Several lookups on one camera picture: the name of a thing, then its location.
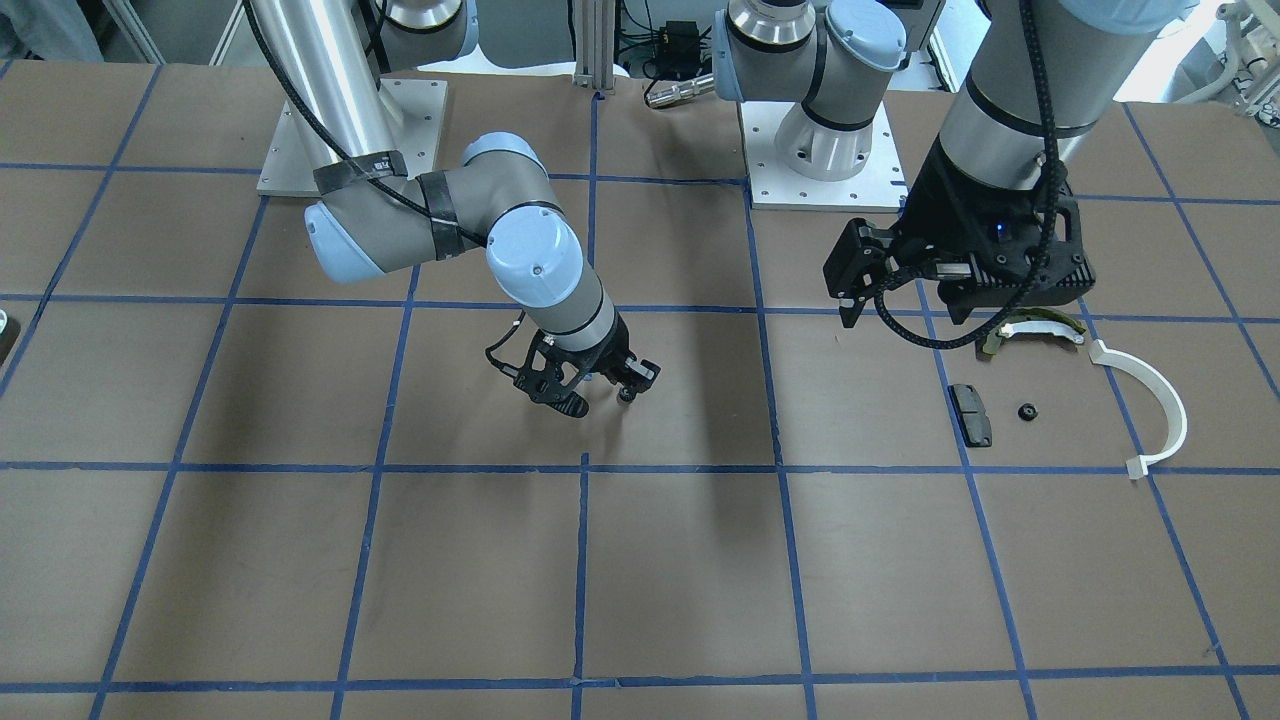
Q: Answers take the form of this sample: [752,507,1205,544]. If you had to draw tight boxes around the white curved plastic part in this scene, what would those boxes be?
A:
[1088,338,1189,480]

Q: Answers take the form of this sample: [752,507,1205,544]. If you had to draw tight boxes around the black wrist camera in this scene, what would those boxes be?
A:
[823,217,900,329]

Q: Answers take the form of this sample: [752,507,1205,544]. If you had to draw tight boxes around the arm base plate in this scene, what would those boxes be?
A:
[257,78,449,199]
[739,102,908,213]

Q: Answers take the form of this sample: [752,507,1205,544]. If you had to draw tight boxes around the olive brake shoe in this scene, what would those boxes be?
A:
[977,307,1087,357]

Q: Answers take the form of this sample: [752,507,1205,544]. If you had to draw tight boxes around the black brake pad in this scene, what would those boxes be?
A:
[948,383,993,448]

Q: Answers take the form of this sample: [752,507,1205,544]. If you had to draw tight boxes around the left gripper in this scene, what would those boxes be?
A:
[890,141,1096,323]

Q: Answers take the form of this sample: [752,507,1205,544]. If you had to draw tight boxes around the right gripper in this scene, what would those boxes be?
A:
[500,325,660,419]

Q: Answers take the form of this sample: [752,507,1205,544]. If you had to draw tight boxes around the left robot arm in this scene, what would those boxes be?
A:
[710,1,1189,327]

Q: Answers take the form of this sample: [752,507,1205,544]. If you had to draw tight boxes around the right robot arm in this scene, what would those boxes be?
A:
[243,1,660,418]

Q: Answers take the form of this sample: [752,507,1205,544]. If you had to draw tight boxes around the aluminium frame post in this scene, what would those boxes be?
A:
[570,0,618,95]

